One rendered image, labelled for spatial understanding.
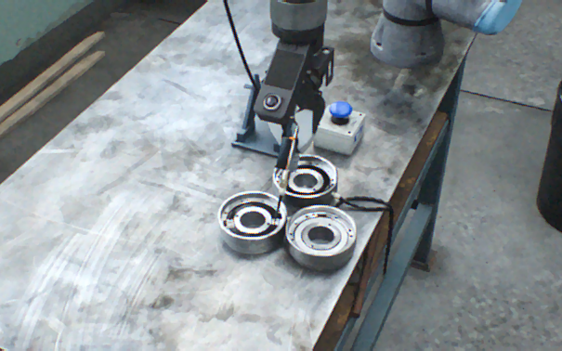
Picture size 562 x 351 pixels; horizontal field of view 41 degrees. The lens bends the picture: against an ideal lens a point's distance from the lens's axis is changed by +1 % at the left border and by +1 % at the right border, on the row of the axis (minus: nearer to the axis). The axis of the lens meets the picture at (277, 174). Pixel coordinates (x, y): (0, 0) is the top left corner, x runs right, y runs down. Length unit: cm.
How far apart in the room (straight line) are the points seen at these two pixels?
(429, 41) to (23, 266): 87
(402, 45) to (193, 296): 71
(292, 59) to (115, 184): 43
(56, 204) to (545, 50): 242
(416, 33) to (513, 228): 103
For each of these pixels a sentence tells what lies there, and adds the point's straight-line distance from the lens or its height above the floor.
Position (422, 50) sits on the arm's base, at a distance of 154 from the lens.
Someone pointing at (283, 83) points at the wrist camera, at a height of 108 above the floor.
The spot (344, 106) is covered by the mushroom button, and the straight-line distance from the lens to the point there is 128.
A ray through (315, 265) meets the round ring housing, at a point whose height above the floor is 82.
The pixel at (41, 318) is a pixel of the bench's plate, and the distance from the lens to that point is 109.
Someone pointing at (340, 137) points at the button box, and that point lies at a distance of 127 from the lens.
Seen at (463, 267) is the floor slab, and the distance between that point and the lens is 223.
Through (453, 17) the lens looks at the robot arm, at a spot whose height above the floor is 94.
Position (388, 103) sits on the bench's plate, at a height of 80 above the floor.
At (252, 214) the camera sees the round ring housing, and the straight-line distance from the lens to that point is 115.
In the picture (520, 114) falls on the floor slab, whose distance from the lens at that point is 287.
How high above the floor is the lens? 161
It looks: 41 degrees down
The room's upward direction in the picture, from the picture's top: 1 degrees counter-clockwise
